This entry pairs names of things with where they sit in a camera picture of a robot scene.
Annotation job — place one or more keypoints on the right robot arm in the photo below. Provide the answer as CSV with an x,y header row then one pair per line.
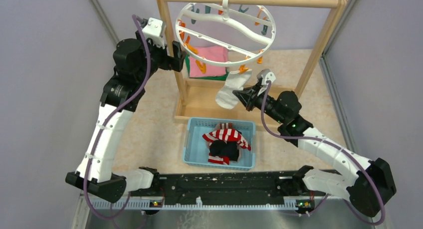
x,y
365,184

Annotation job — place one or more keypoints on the black sock back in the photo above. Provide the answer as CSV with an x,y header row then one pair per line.
x,y
225,149

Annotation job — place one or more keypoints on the grey striped cuff sock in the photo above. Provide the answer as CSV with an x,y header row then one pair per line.
x,y
223,125

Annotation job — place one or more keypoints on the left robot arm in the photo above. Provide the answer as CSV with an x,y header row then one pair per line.
x,y
134,63

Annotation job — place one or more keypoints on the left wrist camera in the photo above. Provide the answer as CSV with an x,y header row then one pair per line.
x,y
154,29

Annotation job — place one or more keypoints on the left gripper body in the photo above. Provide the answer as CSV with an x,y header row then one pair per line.
x,y
159,59

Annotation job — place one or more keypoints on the white round clip hanger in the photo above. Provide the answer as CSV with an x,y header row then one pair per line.
x,y
220,35

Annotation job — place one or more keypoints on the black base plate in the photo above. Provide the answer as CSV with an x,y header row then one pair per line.
x,y
226,189

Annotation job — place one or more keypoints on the aluminium rail frame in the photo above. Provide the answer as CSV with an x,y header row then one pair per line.
x,y
316,212

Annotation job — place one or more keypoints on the wooden hanger rack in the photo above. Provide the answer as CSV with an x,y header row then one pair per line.
x,y
196,97

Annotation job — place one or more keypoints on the teal clothespin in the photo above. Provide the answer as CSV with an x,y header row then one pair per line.
x,y
264,30

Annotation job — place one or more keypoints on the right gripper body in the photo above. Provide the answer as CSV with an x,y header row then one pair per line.
x,y
258,102

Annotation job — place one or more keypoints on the orange clothespin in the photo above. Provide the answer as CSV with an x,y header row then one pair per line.
x,y
202,67
243,68

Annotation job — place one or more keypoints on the red white striped sock back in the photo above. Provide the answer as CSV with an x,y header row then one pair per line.
x,y
227,135

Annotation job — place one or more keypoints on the red white striped sock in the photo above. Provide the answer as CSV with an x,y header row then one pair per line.
x,y
219,160
227,135

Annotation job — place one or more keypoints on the light blue plastic basket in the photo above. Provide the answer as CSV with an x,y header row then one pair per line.
x,y
196,149

